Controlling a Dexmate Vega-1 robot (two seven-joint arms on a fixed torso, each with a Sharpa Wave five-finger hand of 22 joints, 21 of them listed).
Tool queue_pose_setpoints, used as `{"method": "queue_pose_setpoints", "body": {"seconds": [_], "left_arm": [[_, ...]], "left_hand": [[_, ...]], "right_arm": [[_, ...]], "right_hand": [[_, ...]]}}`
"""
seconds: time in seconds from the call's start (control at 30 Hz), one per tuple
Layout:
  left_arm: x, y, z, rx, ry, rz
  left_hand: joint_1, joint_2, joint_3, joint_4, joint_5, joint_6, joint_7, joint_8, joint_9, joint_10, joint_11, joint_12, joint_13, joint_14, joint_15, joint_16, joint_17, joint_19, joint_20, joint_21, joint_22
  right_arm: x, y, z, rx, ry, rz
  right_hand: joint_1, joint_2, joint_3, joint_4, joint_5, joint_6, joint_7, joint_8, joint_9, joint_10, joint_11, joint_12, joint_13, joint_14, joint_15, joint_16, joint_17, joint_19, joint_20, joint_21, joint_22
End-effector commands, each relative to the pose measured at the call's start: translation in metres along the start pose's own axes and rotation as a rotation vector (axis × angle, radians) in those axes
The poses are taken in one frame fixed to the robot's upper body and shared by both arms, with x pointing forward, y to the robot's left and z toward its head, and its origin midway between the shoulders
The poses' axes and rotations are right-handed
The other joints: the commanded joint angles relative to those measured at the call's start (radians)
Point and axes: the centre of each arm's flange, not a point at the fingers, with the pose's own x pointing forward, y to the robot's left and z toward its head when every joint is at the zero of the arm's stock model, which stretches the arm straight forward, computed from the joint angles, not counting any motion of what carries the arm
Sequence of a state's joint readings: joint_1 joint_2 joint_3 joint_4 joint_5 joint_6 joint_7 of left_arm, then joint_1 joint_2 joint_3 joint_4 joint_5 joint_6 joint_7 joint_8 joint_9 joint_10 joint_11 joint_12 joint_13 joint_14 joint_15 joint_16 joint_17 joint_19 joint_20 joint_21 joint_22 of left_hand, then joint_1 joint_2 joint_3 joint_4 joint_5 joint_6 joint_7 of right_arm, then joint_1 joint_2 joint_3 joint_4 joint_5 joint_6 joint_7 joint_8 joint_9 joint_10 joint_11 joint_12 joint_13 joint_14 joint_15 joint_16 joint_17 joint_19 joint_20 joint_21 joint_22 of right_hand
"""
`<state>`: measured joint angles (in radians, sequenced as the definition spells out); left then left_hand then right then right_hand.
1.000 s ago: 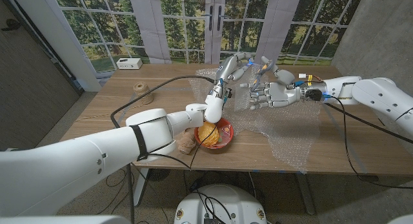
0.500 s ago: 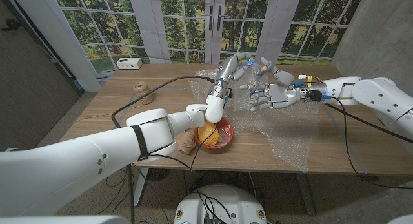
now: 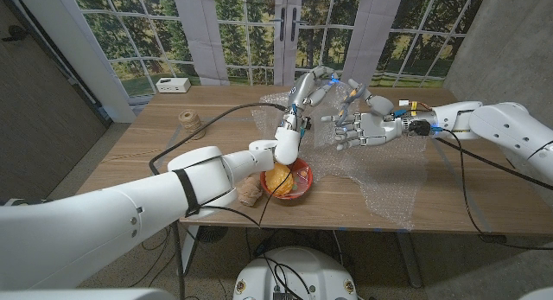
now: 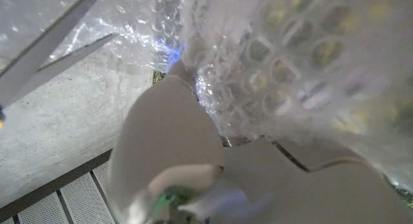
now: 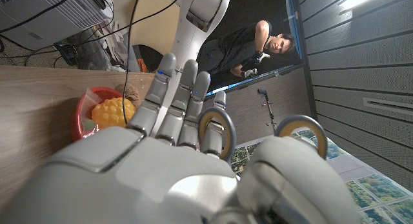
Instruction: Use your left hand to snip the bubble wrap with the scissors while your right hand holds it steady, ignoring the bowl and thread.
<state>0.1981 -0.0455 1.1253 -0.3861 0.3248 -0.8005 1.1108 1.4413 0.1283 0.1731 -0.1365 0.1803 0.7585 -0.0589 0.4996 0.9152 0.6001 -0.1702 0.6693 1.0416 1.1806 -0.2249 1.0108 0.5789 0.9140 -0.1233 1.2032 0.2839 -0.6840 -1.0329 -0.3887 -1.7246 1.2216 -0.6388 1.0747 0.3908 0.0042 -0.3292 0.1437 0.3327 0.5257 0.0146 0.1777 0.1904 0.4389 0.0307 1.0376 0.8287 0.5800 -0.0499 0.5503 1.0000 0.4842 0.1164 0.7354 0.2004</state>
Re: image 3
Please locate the black round ribbed object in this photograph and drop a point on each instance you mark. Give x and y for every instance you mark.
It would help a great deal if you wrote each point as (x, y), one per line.
(211, 234)

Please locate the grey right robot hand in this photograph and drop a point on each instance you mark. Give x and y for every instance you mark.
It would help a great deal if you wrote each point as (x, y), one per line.
(376, 127)

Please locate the clear bubble wrap sheet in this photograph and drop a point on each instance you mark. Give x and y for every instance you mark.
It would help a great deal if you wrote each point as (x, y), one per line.
(389, 183)

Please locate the white power strip box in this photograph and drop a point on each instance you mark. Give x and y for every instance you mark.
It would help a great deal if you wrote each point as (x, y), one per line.
(173, 85)

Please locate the grey table leg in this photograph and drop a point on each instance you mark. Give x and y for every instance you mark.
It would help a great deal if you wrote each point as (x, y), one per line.
(410, 261)

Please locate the red bowl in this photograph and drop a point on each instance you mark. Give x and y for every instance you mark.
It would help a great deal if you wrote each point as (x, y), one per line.
(304, 185)

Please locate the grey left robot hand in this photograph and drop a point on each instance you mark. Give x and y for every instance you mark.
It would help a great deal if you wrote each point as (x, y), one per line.
(300, 90)

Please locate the printed forest window backdrop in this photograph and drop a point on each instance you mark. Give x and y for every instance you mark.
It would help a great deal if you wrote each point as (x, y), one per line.
(142, 32)

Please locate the crumpled beige cloth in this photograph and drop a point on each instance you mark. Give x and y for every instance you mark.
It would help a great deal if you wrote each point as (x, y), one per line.
(250, 192)

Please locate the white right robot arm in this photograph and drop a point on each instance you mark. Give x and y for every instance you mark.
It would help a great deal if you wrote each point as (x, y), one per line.
(497, 123)

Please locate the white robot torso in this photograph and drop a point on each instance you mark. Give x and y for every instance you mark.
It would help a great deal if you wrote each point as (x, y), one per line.
(328, 274)

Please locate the small wrapped candy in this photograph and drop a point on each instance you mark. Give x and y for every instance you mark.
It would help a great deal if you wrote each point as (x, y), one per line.
(301, 174)

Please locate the white table leg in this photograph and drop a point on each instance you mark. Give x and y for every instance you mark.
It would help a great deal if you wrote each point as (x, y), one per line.
(192, 248)

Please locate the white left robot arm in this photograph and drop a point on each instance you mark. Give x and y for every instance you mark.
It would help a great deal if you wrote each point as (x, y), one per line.
(108, 213)

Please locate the black wall hook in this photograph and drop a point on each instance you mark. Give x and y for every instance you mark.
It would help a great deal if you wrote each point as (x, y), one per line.
(17, 31)

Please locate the black flat floor plate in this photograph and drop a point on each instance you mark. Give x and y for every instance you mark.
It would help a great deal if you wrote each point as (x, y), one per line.
(492, 238)

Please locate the yellow textured toy fruit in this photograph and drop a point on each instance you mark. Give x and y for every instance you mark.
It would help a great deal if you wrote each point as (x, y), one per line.
(276, 183)

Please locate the brown twine spool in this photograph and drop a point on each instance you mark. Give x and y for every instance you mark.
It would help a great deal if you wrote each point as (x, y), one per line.
(192, 120)

